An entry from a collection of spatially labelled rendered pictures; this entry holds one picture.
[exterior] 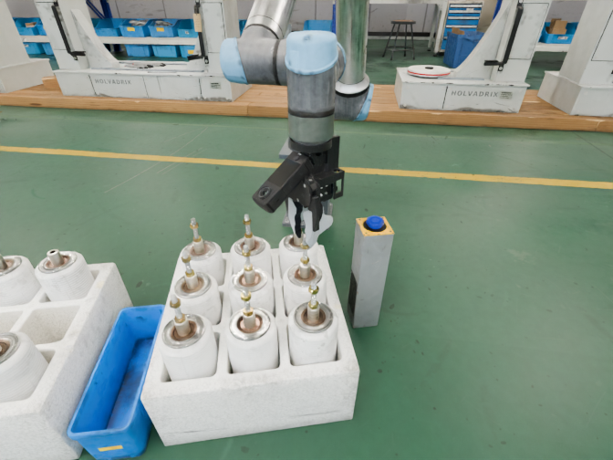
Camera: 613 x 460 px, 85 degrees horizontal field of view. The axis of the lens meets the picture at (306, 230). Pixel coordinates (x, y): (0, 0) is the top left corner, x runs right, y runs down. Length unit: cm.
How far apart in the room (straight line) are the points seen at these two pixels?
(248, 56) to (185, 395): 60
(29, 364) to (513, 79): 283
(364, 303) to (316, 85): 57
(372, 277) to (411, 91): 197
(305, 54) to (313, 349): 48
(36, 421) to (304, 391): 46
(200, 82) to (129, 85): 58
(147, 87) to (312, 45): 263
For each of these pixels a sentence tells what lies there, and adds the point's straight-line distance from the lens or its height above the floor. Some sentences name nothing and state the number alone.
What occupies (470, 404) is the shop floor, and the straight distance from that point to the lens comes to 92.
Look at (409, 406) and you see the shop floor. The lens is 87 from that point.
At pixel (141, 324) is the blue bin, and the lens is 98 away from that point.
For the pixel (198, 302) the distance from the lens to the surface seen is 72.
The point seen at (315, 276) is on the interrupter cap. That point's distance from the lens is 73.
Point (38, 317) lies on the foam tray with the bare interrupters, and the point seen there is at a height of 16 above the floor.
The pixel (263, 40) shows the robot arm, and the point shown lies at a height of 68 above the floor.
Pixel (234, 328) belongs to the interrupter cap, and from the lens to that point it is 65.
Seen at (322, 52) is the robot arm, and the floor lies 68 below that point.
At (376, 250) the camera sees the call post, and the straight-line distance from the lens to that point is 79.
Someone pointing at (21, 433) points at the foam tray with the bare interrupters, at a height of 12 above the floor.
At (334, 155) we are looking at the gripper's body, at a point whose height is 52.
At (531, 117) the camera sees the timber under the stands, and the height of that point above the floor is 8.
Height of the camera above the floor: 75
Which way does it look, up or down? 35 degrees down
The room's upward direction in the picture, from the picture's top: straight up
